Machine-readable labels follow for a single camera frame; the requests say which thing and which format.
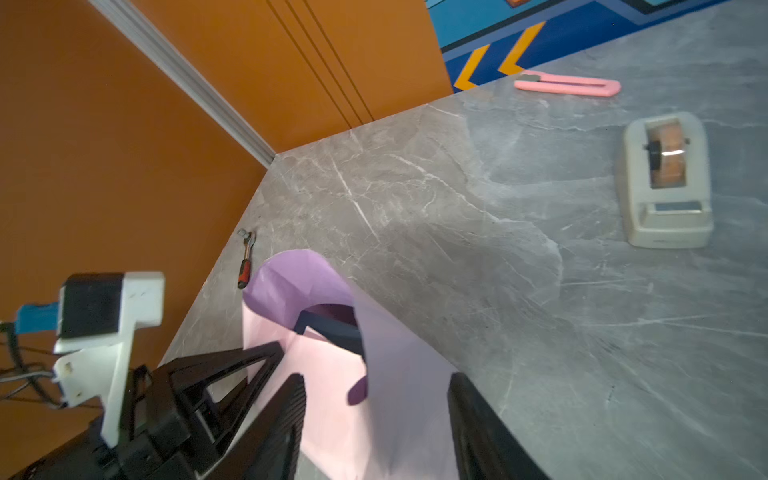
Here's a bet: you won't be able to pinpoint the red handled ratchet tool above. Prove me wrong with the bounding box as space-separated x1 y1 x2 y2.
237 229 257 290

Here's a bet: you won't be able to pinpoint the pink wrapping paper sheet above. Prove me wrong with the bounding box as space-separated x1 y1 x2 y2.
242 250 457 479

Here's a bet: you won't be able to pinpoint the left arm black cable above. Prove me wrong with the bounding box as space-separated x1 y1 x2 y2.
0 320 103 412

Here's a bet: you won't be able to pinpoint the dark navy gift box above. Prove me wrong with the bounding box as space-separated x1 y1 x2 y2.
293 304 365 359

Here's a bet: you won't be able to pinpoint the pink scissors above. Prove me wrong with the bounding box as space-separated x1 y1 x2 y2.
514 71 621 98

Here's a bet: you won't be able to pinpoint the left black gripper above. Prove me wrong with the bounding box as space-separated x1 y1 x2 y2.
11 342 284 479

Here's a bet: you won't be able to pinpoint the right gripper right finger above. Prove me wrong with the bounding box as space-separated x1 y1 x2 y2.
447 372 549 480

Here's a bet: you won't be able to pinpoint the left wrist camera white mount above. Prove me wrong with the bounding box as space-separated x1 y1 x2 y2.
0 271 166 450

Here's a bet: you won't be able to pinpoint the white tape dispenser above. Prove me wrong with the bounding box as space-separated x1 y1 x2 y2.
615 112 714 249

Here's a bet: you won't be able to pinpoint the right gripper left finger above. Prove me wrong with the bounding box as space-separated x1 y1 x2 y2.
207 374 306 480

